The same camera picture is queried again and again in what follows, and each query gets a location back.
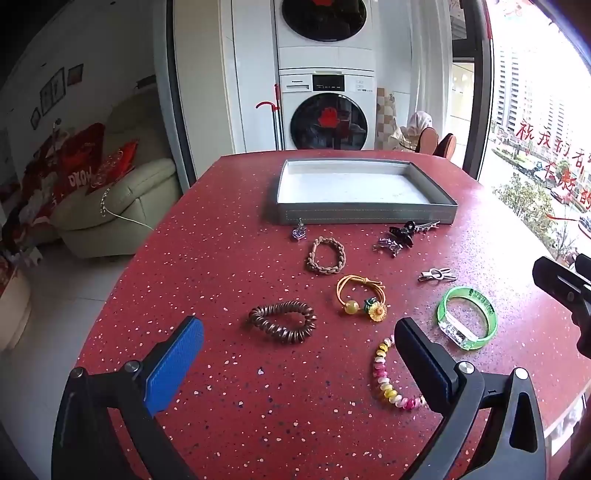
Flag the green transparent bracelet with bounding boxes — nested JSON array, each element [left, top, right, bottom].
[[437, 285, 498, 353]]

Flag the red embroidered pillow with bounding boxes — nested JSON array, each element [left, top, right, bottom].
[[85, 141, 139, 194]]

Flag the brown braided bracelet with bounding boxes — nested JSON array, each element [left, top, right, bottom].
[[305, 237, 346, 277]]

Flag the brown spiral hair tie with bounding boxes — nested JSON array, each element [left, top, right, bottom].
[[248, 300, 317, 345]]

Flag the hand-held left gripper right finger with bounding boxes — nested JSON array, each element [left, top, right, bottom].
[[394, 316, 548, 480]]

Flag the white ottoman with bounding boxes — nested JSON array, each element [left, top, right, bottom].
[[0, 258, 33, 352]]

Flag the grey jewelry tray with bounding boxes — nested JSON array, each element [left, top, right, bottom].
[[276, 159, 459, 226]]

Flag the yellow flower hair tie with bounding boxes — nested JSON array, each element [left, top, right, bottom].
[[336, 274, 385, 322]]

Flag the white charging cable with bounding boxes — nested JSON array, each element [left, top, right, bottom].
[[99, 186, 155, 232]]

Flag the cream leather sofa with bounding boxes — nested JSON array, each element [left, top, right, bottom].
[[48, 88, 184, 259]]

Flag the white dryer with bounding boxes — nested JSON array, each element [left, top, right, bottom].
[[274, 0, 376, 73]]

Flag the red handled mop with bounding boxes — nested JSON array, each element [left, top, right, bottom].
[[256, 84, 283, 151]]

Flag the silver bunny hair clip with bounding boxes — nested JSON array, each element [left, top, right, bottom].
[[418, 267, 458, 284]]

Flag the silver purple butterfly clip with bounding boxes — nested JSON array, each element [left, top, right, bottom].
[[373, 235, 403, 258]]

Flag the red printed blanket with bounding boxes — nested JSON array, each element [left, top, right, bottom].
[[0, 122, 108, 252]]

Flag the black claw hair clip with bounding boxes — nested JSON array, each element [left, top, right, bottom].
[[387, 222, 419, 246]]

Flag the pink yellow bead bracelet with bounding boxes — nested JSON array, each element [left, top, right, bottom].
[[372, 335, 428, 411]]

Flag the large dark picture frame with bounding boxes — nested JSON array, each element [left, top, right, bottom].
[[39, 68, 66, 117]]

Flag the white washing machine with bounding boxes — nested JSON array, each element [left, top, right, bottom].
[[278, 69, 377, 151]]

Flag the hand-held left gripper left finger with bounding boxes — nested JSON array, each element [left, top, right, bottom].
[[52, 316, 205, 480]]

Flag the brown round chair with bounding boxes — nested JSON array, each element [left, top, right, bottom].
[[418, 127, 439, 156], [436, 133, 458, 160]]

